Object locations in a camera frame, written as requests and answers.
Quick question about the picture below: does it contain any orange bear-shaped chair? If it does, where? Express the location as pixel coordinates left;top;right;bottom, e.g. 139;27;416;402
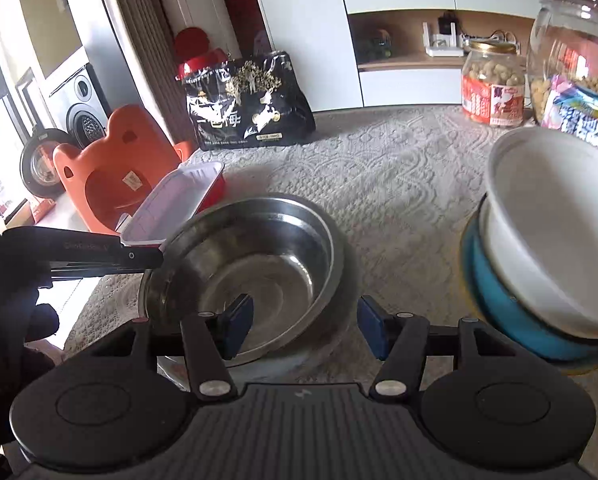
53;104;195;236

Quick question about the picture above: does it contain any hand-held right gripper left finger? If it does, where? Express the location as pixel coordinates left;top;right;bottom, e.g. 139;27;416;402
124;292;256;403

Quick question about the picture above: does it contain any white lace tablecloth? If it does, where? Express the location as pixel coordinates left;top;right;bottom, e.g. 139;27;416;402
62;104;598;401

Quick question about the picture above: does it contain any white gold-rimmed bowl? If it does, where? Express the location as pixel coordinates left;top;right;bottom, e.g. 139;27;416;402
458;240;598;377

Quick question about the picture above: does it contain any beige curtain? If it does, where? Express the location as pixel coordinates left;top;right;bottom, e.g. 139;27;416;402
92;0;190;146

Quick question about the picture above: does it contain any black round wheel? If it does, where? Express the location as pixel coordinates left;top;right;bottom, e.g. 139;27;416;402
19;128;72;200

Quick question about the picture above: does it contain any stainless steel bowl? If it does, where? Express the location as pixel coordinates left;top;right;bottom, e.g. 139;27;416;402
138;192;347;366

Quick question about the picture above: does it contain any large glass jar with lid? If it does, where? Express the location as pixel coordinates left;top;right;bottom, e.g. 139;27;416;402
526;0;598;126

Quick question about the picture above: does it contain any grey washing machine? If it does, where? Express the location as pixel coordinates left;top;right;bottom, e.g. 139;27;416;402
46;62;112;151

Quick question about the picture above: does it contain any white router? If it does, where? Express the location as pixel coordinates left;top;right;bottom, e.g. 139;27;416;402
421;22;467;58

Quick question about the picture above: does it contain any pink snack packet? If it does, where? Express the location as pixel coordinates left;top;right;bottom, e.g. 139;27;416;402
541;75;598;161

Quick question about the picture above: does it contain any white power strip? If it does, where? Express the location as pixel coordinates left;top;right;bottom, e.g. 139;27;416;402
461;30;522;46

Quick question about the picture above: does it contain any red bottle-shaped container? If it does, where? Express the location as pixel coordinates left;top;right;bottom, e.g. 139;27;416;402
174;26;230;81

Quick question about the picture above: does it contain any peanut jar with gold lid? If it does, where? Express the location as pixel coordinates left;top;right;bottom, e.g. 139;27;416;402
461;39;526;127

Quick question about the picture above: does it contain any black snack bag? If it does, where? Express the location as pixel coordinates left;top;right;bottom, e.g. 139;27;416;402
184;51;316;152

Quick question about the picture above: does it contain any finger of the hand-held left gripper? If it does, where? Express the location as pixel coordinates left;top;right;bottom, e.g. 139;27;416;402
122;244;165;273

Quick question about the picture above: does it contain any white paper bowl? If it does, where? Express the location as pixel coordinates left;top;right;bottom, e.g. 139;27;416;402
479;126;598;339

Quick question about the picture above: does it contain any orange cardboard box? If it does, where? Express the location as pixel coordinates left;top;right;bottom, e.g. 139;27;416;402
26;195;57;223

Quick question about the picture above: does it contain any blue enamel bowl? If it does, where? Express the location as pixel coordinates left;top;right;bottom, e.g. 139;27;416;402
461;220;598;363

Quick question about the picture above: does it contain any red foil tray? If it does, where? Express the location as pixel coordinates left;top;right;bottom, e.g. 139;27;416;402
120;161;227;251

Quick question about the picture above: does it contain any green toy vehicle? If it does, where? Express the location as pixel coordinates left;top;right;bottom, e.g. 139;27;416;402
356;30;395;61

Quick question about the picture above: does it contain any person's left hand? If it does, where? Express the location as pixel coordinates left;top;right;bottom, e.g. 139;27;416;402
0;237;60;361

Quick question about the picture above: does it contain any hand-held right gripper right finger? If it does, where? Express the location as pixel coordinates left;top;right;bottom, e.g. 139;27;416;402
356;295;500;403

